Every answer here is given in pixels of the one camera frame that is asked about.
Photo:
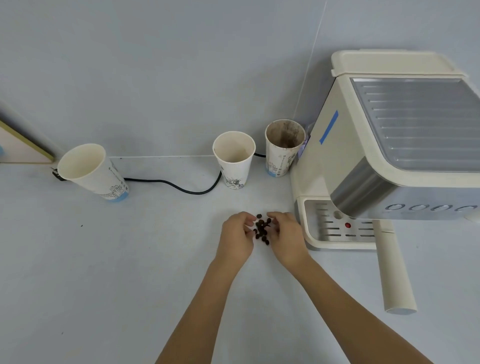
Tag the person's right hand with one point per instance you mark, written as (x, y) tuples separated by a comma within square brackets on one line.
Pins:
[(288, 240)]

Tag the person's left hand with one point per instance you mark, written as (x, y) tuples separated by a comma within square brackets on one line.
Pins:
[(234, 240)]

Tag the person's right thumb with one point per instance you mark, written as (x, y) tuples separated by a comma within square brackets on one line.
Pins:
[(274, 233)]

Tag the person's left thumb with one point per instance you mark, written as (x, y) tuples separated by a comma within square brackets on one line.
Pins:
[(250, 232)]

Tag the person's left forearm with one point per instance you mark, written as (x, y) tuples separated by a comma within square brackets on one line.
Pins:
[(198, 315)]

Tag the person's right forearm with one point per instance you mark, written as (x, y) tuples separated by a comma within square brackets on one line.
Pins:
[(356, 315)]

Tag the pile of coffee beans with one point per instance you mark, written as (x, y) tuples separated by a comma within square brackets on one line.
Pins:
[(262, 229)]

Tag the metal drip tray grate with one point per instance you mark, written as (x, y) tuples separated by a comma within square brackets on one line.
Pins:
[(337, 225)]

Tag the clean white paper cup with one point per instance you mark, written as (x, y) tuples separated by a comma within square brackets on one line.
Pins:
[(234, 161)]

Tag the coffee-stained paper cup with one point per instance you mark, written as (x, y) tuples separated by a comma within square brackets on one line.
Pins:
[(283, 150)]

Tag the blue tape strip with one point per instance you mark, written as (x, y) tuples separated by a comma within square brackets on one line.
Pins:
[(329, 127)]

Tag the cream espresso machine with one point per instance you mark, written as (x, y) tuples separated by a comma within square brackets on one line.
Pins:
[(375, 131)]

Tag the tilted white paper cup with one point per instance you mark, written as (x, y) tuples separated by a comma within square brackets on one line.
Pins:
[(92, 174)]

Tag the black power plug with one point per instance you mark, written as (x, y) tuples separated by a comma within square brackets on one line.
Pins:
[(58, 174)]

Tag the beige triangular board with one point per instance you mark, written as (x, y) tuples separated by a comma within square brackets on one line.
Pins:
[(18, 148)]

